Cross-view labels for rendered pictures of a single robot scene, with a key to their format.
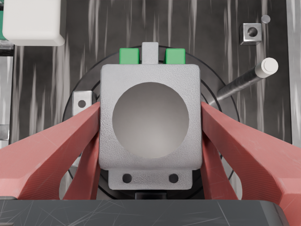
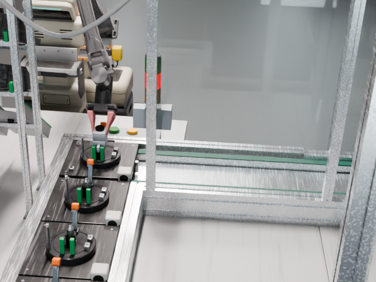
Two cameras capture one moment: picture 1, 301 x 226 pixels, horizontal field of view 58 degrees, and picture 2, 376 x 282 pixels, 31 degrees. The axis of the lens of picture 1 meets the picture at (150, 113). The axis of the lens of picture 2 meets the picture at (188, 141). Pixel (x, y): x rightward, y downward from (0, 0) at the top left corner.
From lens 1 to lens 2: 2.27 m
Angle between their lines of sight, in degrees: 66
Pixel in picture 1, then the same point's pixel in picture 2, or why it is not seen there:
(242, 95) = (76, 161)
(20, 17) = (126, 168)
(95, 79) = (111, 160)
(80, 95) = (113, 154)
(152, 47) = (97, 146)
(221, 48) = (79, 168)
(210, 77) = (84, 159)
